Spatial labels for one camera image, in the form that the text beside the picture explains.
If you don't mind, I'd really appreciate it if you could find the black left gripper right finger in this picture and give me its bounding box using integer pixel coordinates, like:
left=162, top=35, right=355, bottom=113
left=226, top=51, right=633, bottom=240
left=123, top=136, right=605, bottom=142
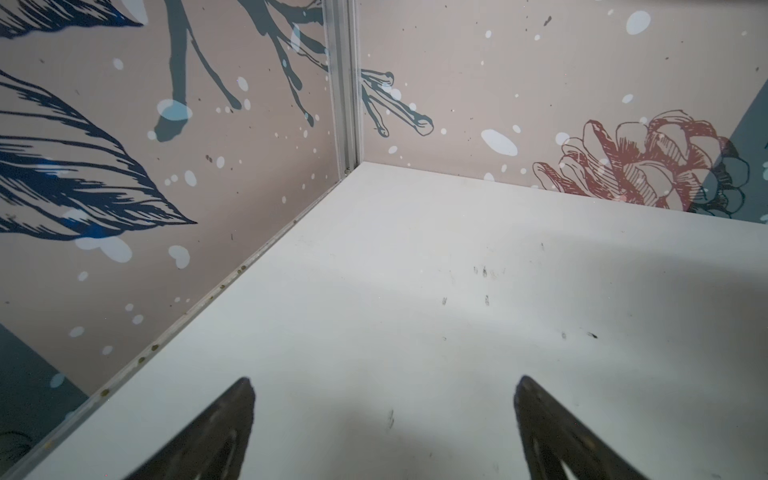
left=514, top=375, right=645, bottom=480

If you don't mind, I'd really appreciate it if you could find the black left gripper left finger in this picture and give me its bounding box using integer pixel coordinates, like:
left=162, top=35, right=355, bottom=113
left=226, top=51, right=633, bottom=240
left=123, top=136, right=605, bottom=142
left=126, top=377, right=256, bottom=480

